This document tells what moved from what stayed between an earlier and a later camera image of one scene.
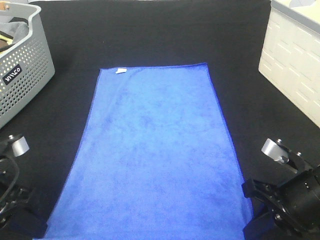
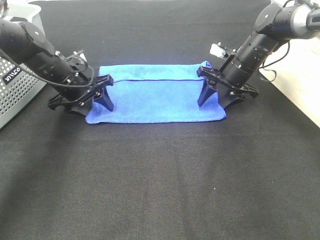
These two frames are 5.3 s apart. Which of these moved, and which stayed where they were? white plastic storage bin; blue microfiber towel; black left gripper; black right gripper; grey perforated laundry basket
Moved: blue microfiber towel; black left gripper; black right gripper
Stayed: white plastic storage bin; grey perforated laundry basket
